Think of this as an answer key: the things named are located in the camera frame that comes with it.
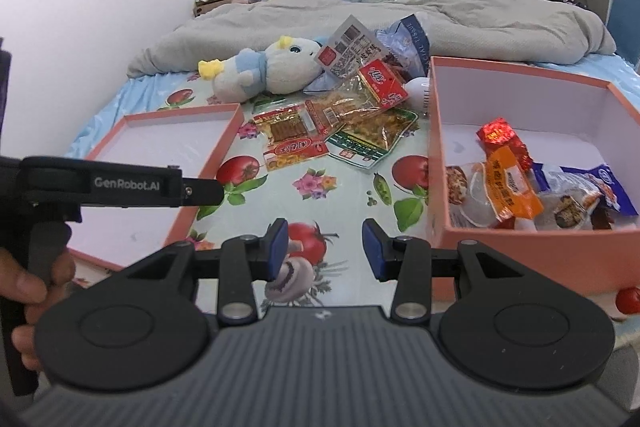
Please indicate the green label snack packet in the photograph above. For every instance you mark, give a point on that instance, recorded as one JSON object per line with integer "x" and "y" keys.
{"x": 370, "y": 137}

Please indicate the shallow pink box lid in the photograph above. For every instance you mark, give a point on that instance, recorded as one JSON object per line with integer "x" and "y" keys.
{"x": 150, "y": 142}

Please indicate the white barcode snack packet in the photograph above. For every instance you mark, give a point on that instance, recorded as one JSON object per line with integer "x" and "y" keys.
{"x": 350, "y": 42}

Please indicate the clear nut snack packet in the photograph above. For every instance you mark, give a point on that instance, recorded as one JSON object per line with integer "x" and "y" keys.
{"x": 467, "y": 197}

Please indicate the grey duvet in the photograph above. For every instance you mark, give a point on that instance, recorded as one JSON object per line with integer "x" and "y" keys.
{"x": 300, "y": 22}

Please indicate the red label shredded snack packet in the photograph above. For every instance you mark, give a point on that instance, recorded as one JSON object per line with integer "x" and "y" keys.
{"x": 385, "y": 82}

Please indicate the orange snack packet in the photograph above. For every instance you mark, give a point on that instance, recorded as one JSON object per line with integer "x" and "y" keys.
{"x": 515, "y": 187}

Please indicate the brown bars snack packet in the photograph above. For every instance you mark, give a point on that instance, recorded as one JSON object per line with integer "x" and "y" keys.
{"x": 287, "y": 129}

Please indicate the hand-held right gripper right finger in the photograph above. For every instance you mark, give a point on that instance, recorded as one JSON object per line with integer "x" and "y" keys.
{"x": 372, "y": 252}

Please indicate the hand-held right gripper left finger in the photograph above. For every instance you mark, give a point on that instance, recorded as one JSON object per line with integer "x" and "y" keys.
{"x": 280, "y": 252}

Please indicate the person's left hand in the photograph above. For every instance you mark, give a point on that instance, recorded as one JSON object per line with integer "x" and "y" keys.
{"x": 20, "y": 287}

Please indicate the fruit print mat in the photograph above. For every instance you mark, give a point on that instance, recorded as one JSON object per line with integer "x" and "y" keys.
{"x": 345, "y": 202}

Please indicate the white blue plush toy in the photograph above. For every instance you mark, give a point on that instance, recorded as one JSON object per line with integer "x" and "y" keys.
{"x": 280, "y": 67}

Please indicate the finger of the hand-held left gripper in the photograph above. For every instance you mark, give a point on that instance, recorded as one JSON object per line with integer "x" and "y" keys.
{"x": 202, "y": 193}

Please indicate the white round device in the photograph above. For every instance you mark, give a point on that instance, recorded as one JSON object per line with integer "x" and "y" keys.
{"x": 419, "y": 94}

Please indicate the blue chair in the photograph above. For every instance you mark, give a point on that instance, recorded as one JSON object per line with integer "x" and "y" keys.
{"x": 627, "y": 7}

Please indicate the blue star bed sheet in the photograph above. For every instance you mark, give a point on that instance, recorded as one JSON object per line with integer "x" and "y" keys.
{"x": 612, "y": 63}

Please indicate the deep pink box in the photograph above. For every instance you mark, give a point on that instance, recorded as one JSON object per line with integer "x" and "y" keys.
{"x": 525, "y": 257}

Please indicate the blue white snack packet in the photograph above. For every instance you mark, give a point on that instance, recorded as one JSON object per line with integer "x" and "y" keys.
{"x": 565, "y": 202}
{"x": 612, "y": 187}

